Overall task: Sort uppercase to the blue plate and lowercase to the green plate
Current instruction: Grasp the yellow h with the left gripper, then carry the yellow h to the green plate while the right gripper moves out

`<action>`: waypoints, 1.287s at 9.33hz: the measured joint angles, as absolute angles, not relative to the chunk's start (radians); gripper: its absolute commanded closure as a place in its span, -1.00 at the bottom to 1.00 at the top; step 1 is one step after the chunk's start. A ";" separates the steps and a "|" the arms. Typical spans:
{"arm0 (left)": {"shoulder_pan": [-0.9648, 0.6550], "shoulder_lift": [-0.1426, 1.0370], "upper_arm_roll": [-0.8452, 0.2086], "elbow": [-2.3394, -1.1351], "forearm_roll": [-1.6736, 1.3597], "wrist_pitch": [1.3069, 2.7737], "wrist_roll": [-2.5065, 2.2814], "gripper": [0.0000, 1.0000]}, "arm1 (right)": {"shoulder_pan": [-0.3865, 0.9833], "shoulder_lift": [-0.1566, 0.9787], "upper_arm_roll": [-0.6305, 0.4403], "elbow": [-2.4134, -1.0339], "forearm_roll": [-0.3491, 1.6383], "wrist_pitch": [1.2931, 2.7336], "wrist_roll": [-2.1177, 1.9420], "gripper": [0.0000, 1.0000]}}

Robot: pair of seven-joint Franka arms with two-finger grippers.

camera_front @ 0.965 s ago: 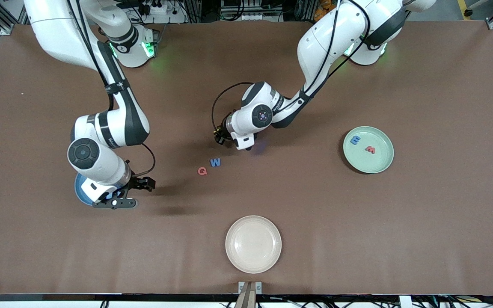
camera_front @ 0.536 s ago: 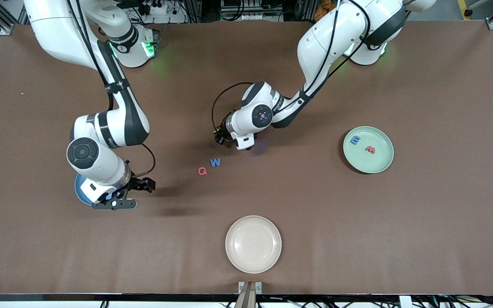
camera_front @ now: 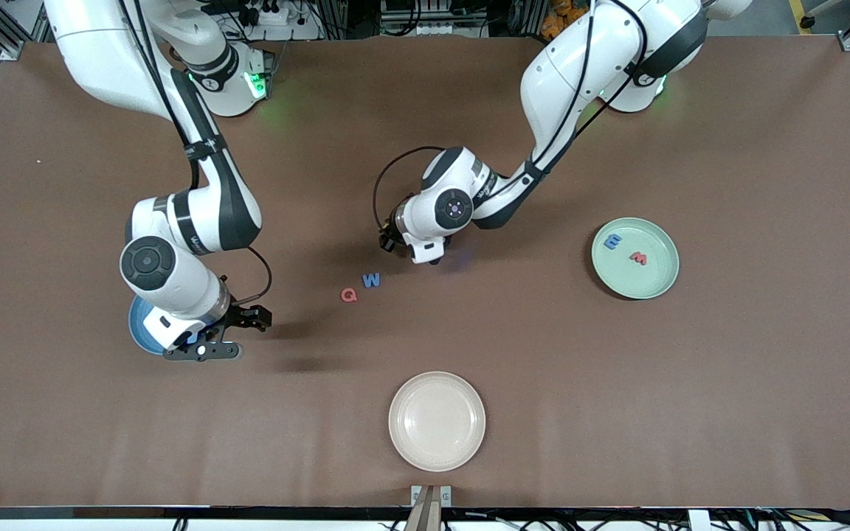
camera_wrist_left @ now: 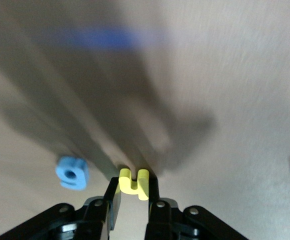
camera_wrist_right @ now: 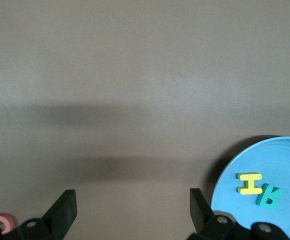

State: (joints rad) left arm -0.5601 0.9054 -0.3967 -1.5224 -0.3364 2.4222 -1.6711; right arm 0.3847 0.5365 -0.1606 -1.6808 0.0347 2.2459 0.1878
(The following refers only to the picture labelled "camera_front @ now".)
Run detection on blue plate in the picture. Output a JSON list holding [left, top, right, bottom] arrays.
[[128, 295, 208, 356]]

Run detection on beige plate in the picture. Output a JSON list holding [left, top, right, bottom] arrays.
[[388, 371, 486, 473]]

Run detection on green plate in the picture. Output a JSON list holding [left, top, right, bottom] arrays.
[[591, 217, 680, 300]]

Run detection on white power strip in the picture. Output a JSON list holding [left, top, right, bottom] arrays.
[[246, 2, 293, 24]]

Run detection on orange snack bags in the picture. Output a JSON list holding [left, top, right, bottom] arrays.
[[539, 0, 592, 38]]

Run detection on brown table cover sheet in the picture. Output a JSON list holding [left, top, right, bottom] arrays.
[[0, 35, 850, 510]]

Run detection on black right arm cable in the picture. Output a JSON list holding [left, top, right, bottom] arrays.
[[119, 0, 273, 305]]

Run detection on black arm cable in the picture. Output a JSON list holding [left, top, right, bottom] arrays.
[[119, 0, 273, 305], [373, 0, 651, 237]]

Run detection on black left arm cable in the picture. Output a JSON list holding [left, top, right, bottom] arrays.
[[373, 0, 651, 237]]

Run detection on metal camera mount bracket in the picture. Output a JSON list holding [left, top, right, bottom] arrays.
[[410, 485, 452, 531]]

